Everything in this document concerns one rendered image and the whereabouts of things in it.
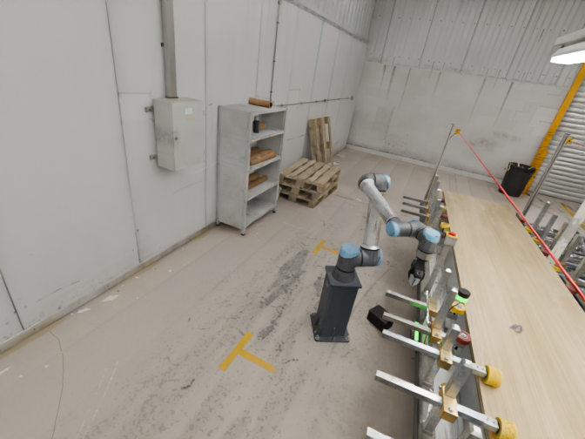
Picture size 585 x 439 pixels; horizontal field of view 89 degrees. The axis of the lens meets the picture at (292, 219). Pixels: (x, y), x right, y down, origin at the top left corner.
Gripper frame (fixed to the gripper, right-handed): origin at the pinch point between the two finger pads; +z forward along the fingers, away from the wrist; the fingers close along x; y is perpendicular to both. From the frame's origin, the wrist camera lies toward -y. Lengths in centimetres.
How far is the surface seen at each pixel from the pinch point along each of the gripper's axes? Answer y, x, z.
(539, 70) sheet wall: 741, -223, -171
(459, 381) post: -69, -15, -10
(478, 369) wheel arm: -48, -30, 1
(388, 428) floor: -27, -15, 97
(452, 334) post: -43.7, -15.3, -9.8
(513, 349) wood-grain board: -18, -54, 7
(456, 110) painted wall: 752, -87, -61
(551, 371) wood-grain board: -25, -69, 7
